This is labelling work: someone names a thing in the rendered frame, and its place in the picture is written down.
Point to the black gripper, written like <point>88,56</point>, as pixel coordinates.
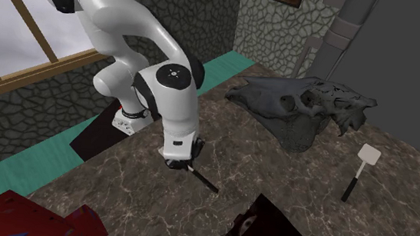
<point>196,148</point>

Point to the wooden framed window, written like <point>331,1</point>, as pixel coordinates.
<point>14,23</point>

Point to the large grey cabinet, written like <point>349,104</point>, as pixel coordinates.
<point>398,61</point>

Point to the red patterned box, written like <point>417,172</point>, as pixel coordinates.
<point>10,218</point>

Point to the dark robot stand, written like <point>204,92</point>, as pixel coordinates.
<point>95,138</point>

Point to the dark book with eye picture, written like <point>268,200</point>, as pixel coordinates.
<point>268,235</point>

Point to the dark grey animal skull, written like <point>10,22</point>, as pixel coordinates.
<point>271,100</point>

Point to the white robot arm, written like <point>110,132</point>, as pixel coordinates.
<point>127,21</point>

